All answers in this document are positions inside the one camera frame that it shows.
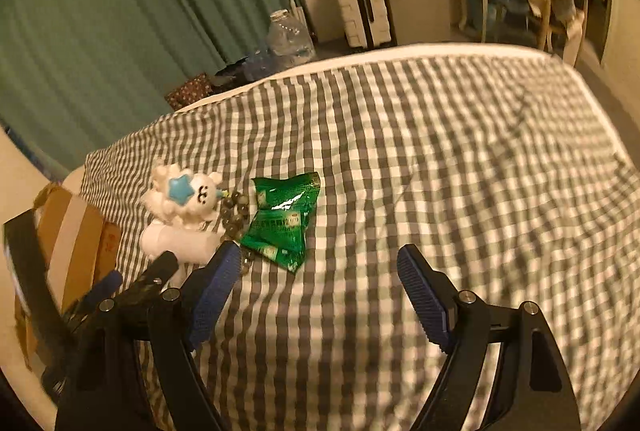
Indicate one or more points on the clear water jug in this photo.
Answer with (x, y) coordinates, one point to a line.
(290, 41)

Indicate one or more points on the white suitcase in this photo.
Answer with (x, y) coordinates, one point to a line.
(362, 1)

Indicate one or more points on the green curtain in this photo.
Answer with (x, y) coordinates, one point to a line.
(125, 11)

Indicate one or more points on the white plush toy blue star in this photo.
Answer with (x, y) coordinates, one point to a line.
(187, 196)

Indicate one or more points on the wooden chair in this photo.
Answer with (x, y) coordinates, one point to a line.
(567, 6)

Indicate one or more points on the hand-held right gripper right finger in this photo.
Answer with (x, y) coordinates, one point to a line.
(425, 301)

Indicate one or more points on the white bottle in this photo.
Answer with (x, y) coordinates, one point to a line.
(185, 243)

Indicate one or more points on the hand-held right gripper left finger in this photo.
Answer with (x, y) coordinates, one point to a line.
(215, 296)

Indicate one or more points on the grey checked bed sheet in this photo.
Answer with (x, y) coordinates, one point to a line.
(400, 161)

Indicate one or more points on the patterned gift box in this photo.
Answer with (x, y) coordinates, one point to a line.
(190, 92)

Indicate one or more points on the brown cardboard box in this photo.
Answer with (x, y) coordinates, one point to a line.
(80, 236)

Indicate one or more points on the green snack packet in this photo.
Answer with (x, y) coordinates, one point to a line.
(285, 221)

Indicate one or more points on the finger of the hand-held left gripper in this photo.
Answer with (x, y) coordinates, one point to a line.
(160, 263)
(107, 282)

